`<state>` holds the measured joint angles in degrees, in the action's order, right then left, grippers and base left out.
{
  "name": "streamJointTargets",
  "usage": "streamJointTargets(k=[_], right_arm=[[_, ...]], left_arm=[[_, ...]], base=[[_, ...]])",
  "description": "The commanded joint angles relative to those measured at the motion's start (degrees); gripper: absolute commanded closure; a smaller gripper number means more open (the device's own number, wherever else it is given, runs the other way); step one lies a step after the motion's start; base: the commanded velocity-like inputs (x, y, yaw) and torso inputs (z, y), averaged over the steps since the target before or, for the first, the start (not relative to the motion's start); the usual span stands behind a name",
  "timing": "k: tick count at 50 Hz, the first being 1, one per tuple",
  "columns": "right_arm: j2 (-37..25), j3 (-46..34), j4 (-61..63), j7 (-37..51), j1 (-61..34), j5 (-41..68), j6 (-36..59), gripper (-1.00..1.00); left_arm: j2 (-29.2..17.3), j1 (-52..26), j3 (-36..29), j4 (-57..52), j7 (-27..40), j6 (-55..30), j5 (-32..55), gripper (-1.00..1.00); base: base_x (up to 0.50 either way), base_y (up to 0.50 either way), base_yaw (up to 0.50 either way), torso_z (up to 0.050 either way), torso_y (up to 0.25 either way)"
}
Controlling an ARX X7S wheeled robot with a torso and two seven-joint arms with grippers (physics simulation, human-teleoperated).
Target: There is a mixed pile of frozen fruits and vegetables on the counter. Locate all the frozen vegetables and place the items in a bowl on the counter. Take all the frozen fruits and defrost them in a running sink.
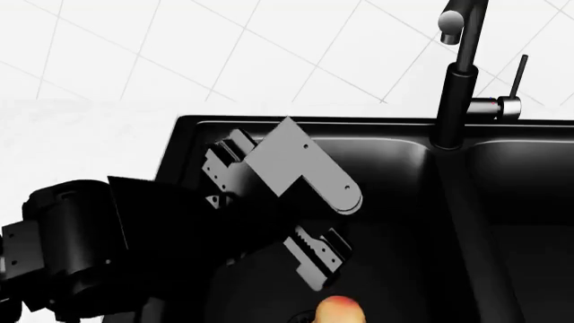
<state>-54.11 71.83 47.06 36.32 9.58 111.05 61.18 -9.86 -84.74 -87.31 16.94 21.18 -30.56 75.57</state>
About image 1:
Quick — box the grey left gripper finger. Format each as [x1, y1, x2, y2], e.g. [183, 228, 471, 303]
[201, 128, 260, 196]
[282, 224, 354, 292]

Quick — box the peach coloured frozen fruit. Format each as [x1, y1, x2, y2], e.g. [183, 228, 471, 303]
[314, 295, 366, 323]

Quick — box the black double basin sink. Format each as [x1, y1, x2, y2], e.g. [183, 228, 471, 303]
[151, 113, 574, 323]

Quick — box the black kitchen faucet spout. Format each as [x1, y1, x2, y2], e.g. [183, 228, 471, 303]
[429, 0, 491, 151]

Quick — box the black faucet lever handle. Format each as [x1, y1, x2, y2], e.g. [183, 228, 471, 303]
[465, 54, 530, 121]

